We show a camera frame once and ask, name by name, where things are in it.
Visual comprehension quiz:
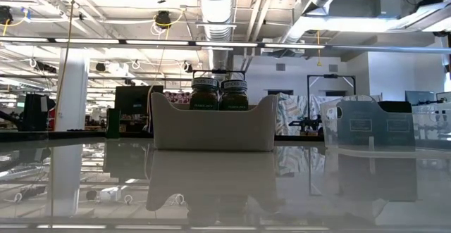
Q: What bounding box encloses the green-lidded spice jar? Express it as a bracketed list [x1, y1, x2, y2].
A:
[220, 79, 249, 112]
[189, 77, 220, 111]

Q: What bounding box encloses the white plastic bin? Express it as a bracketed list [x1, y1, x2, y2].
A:
[150, 92, 279, 152]

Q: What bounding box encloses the leaf patterned cloth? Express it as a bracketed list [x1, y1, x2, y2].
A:
[276, 92, 322, 136]

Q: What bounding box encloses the black background robot gripper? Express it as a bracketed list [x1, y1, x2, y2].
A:
[288, 115, 323, 135]

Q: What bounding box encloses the large black monitor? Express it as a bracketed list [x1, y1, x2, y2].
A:
[114, 84, 164, 135]

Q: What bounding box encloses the linear ceiling light strip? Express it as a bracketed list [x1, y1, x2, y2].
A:
[0, 37, 451, 55]

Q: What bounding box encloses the clear plastic bin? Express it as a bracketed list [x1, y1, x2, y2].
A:
[319, 94, 451, 155]

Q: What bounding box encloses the white square pillar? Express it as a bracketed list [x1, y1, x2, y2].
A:
[54, 48, 91, 132]

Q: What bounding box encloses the small black monitor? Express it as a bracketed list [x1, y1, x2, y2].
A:
[21, 92, 56, 132]

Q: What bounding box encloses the blue-screen monitor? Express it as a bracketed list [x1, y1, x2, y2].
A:
[404, 91, 435, 106]

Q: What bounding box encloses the silver ribbed ventilation duct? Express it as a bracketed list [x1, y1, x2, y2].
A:
[196, 0, 237, 82]

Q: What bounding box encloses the black ceiling cable reel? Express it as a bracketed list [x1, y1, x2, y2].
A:
[154, 10, 173, 29]

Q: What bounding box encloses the tall black gantry frame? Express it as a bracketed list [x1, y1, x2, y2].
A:
[307, 73, 357, 135]

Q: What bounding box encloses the black aluminium table frame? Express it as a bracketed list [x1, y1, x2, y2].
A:
[0, 130, 325, 143]

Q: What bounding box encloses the yellow cable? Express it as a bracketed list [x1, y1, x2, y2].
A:
[52, 0, 77, 130]

